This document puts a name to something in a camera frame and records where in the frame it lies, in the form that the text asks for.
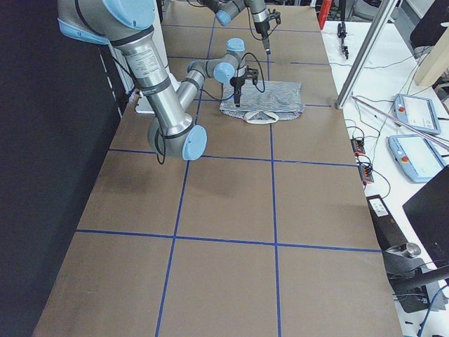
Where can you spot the blue teach pendant far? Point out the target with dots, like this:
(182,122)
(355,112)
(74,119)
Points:
(417,112)

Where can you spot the orange black connector block near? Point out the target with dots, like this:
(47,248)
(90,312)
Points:
(365,170)

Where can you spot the orange black connector block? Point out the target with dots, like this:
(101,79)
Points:
(365,170)
(357,145)

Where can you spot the blue white striped polo shirt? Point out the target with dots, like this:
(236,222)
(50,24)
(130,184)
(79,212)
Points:
(281,101)

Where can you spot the beige cardboard board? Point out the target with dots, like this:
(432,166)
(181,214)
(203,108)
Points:
(436,62)

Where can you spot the black monitor on stand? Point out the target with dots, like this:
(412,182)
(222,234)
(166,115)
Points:
(414,283)

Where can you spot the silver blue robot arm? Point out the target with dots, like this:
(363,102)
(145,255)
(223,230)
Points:
(226,11)
(173,132)

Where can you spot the blue teach pendant near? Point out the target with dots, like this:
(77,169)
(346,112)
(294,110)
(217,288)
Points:
(417,157)

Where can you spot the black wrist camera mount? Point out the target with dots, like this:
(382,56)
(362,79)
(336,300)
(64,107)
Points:
(274,15)
(251,74)

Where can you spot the black tripod stick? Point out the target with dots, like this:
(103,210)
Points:
(341,29)

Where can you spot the silver metal cylinder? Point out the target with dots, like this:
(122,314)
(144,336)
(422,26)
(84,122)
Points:
(412,250)

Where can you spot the aluminium frame post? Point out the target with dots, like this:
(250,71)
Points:
(380,16)

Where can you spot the orange black connector block far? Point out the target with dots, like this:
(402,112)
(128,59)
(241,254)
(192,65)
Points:
(357,145)

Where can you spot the blue teach pendant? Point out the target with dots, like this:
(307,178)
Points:
(417,157)
(417,112)

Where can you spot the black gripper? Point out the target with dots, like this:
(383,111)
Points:
(261,29)
(236,83)

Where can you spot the black box with label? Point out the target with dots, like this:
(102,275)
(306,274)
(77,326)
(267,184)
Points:
(387,231)

